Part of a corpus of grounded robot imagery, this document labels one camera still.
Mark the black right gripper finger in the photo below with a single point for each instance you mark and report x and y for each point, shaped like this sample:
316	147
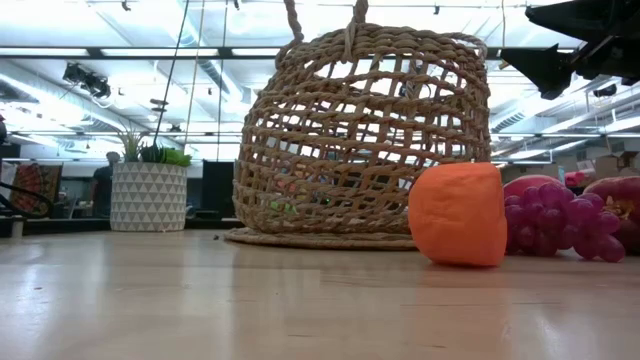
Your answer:
590	17
542	70

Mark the red round fruit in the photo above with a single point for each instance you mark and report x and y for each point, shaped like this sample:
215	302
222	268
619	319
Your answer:
525	182

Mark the red and yellow apple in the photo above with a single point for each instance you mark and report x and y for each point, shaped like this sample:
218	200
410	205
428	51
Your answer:
620	200

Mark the purple grape bunch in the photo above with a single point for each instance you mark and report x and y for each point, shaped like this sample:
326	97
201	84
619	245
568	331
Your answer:
560	220

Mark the orange fruit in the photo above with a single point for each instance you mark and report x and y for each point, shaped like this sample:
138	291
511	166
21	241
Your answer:
457	215

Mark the black ceiling fixture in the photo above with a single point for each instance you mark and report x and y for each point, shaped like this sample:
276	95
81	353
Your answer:
605	90

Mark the cardboard boxes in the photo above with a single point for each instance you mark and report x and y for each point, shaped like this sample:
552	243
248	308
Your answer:
617	162

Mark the pink object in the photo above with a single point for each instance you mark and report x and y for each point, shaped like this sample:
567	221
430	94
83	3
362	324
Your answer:
574	178

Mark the black monitor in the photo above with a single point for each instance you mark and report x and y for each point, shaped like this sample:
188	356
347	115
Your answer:
217	190

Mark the green artificial plant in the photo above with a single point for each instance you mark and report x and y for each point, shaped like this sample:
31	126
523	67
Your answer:
170	156

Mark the white triangle-patterned plant pot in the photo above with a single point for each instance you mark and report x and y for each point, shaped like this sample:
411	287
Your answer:
148	200

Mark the person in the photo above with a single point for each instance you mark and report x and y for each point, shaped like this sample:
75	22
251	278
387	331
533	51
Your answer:
102	185

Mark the black ceiling-mounted device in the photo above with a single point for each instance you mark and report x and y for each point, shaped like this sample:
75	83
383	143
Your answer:
87	80

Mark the colourful patterned artwork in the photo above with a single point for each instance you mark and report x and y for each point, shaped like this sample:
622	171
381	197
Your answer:
35	180

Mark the black metal table frame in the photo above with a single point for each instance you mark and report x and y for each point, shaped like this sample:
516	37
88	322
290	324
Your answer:
75	226

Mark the small grey post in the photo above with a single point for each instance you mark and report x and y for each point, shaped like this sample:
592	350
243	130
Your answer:
17	227

